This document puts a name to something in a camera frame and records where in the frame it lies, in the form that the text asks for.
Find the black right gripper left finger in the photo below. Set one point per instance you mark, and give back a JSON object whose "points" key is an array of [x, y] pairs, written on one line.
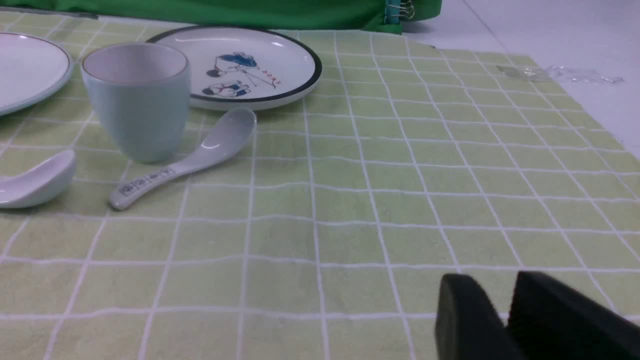
{"points": [[467, 326]]}

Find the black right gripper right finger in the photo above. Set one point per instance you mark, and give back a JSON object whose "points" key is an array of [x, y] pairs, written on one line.
{"points": [[549, 320]]}

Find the light blue ceramic cup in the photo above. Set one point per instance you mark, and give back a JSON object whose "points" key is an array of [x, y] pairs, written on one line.
{"points": [[141, 94]]}

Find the plain white ceramic spoon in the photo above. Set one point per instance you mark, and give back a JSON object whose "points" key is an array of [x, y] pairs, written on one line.
{"points": [[40, 184]]}

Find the green checkered tablecloth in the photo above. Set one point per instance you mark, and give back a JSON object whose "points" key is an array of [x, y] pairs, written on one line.
{"points": [[327, 236]]}

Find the metal binder clip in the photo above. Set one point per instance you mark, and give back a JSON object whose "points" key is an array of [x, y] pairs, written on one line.
{"points": [[396, 11]]}

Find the green backdrop cloth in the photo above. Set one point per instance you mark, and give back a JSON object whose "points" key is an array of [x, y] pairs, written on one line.
{"points": [[307, 15]]}

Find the white plate with cartoon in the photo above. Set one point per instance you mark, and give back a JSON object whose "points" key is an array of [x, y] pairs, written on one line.
{"points": [[233, 67]]}

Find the light blue ceramic plate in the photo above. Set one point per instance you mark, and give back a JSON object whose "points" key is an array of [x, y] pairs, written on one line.
{"points": [[31, 70]]}

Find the white spoon with patterned handle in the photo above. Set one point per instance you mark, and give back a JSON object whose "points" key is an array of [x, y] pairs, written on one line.
{"points": [[226, 139]]}

